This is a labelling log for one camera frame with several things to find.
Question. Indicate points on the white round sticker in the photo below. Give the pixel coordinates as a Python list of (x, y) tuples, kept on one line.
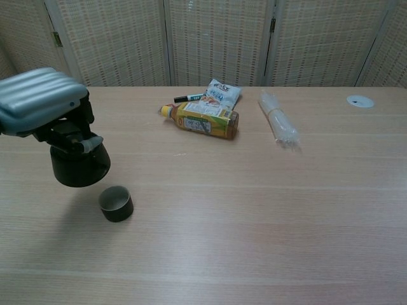
[(360, 101)]

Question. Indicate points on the black white marker pen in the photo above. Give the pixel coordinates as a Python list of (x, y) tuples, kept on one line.
[(187, 97)]

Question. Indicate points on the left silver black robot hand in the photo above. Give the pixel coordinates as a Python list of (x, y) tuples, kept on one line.
[(35, 95)]

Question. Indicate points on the yellow label tea bottle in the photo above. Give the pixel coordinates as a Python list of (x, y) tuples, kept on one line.
[(203, 122)]

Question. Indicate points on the woven folding screen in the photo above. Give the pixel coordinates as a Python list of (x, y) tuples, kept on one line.
[(216, 41)]

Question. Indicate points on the dark green teapot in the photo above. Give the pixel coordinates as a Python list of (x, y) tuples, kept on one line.
[(76, 171)]

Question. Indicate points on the dark green cup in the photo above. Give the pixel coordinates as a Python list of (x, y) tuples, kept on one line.
[(119, 213)]

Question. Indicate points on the brass screen hinge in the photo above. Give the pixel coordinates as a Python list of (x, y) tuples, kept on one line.
[(57, 39)]

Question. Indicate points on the white snack bag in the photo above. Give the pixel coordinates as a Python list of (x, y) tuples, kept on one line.
[(222, 93)]

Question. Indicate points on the dark screen hinge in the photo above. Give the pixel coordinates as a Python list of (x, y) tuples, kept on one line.
[(273, 25)]

